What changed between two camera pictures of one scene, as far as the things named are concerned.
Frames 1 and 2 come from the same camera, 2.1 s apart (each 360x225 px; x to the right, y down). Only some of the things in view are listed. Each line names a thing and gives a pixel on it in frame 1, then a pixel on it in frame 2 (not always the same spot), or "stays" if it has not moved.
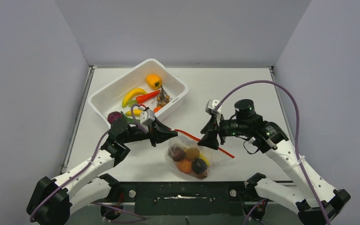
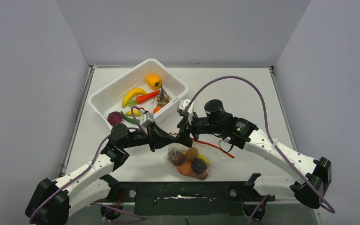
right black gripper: [212, 129] to [183, 136]
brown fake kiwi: [192, 153] stays
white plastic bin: [152, 86] stays
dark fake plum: [198, 166] stays
